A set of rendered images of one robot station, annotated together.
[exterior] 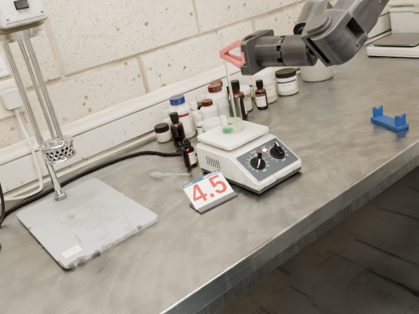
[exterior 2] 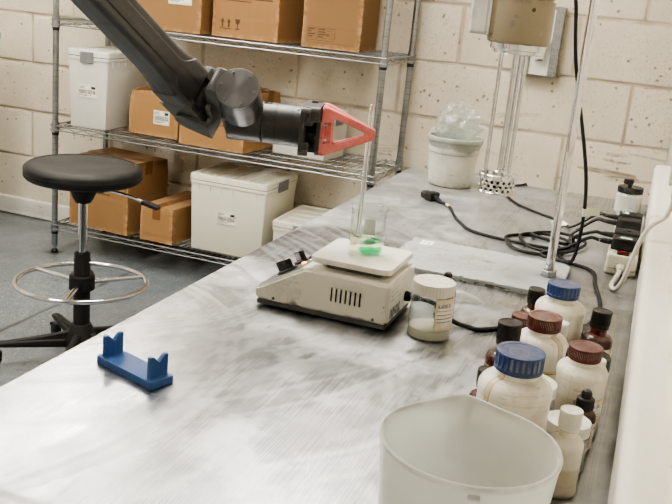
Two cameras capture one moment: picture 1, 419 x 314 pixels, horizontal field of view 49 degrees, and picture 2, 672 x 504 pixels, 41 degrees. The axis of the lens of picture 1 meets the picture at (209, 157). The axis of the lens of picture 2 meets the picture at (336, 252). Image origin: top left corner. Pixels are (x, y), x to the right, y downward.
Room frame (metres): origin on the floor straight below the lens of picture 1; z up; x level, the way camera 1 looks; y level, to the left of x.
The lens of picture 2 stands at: (1.89, -0.84, 1.19)
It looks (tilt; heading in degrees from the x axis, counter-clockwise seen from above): 16 degrees down; 142
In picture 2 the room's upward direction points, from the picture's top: 6 degrees clockwise
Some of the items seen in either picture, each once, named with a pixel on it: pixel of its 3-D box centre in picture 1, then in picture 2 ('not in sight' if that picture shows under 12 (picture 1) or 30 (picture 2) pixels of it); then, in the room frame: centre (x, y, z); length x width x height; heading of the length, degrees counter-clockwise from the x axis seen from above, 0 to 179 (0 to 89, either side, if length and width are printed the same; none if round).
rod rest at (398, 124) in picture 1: (388, 117); (134, 358); (1.01, -0.44, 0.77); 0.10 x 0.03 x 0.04; 15
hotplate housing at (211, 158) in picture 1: (243, 154); (343, 281); (0.92, -0.07, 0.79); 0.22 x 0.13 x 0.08; 33
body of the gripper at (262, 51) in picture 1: (270, 51); (290, 125); (0.87, -0.15, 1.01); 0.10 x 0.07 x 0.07; 139
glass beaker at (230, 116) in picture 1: (230, 114); (368, 230); (0.95, -0.06, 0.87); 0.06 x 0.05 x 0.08; 163
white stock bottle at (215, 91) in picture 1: (217, 103); (538, 359); (1.27, -0.05, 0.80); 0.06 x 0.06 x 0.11
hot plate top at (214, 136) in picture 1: (232, 133); (363, 256); (0.94, -0.06, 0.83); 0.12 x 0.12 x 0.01; 33
